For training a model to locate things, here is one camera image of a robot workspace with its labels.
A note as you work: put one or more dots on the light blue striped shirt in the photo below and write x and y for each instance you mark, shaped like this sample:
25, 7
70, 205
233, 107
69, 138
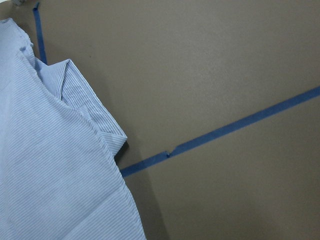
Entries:
58, 176

